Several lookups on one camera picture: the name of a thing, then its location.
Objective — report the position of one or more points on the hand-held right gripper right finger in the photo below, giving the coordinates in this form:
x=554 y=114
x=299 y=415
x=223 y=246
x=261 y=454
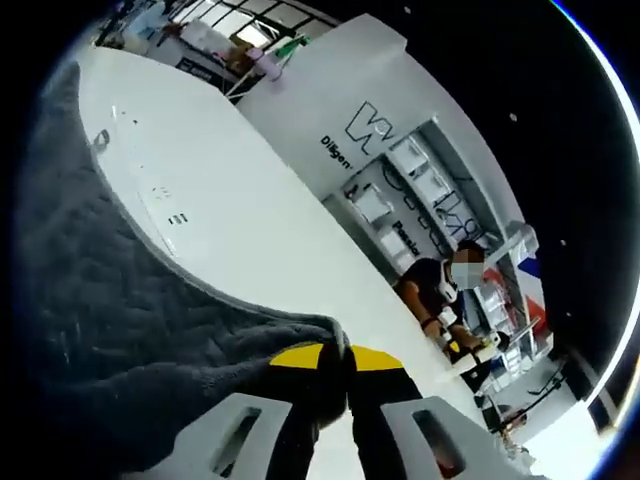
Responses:
x=385 y=400

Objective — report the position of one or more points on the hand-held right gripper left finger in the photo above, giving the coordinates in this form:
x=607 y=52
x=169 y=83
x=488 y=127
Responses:
x=300 y=400

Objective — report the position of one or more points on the grey towel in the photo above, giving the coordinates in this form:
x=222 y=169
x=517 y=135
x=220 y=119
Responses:
x=100 y=300

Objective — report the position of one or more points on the group of white storage bins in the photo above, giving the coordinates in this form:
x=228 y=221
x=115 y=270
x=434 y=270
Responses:
x=372 y=205

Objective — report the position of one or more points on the metal shelf rack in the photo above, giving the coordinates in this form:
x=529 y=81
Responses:
x=415 y=132

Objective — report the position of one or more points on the pink rolled mat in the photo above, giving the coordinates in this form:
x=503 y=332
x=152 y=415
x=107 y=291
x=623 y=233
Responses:
x=265 y=65

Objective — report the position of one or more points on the white counter with dark sign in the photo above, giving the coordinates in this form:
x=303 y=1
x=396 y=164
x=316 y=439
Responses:
x=200 y=70

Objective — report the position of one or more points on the green hanging item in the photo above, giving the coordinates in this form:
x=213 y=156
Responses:
x=295 y=47

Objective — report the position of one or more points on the black framed glass partition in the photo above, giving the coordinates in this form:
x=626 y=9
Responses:
x=260 y=15

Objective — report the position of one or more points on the long ceiling light strip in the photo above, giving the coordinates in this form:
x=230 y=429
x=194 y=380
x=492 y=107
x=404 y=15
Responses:
x=592 y=47

